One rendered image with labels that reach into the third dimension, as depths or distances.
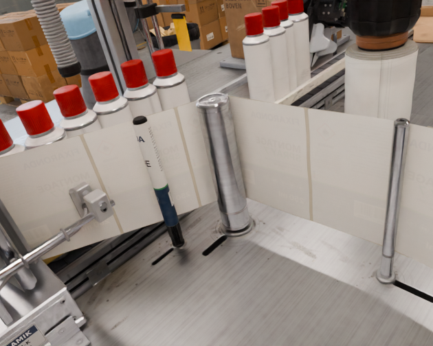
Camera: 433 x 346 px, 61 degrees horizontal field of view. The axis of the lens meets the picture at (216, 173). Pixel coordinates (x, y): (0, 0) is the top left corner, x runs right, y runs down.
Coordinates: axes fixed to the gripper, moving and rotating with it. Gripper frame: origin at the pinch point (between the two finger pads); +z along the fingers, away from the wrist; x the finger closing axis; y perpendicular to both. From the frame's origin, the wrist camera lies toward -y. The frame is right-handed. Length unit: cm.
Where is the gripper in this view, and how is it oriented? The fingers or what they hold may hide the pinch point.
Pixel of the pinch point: (308, 60)
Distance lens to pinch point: 92.9
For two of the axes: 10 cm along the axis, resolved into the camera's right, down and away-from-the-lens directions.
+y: 7.0, 2.7, -6.6
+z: -1.9, 9.6, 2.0
